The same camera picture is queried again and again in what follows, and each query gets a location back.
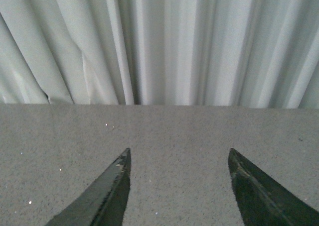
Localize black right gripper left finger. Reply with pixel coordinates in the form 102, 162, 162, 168
47, 148, 131, 226

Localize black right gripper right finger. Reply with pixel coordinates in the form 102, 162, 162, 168
228, 148, 319, 226

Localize white pleated curtain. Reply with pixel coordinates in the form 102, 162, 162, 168
0, 0, 319, 109

